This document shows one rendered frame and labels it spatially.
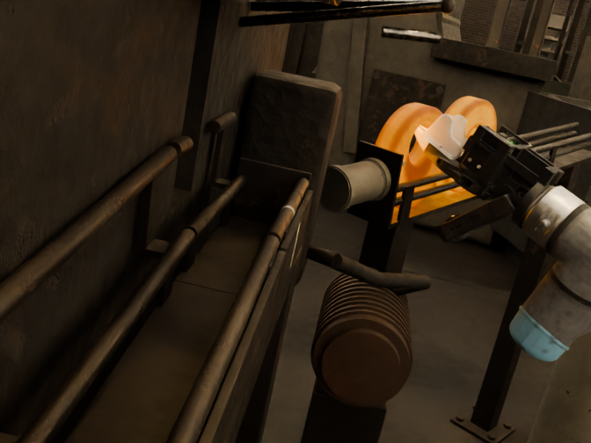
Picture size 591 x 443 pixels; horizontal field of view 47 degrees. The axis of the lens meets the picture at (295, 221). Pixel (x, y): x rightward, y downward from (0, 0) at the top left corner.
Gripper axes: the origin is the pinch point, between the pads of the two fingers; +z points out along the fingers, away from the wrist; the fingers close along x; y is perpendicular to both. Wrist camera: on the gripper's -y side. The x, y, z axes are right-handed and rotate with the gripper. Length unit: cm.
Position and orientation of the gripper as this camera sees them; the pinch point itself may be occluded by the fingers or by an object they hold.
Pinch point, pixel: (418, 134)
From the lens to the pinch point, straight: 99.9
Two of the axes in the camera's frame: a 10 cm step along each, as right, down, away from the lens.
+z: -6.3, -6.1, 4.8
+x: -6.6, 0.9, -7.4
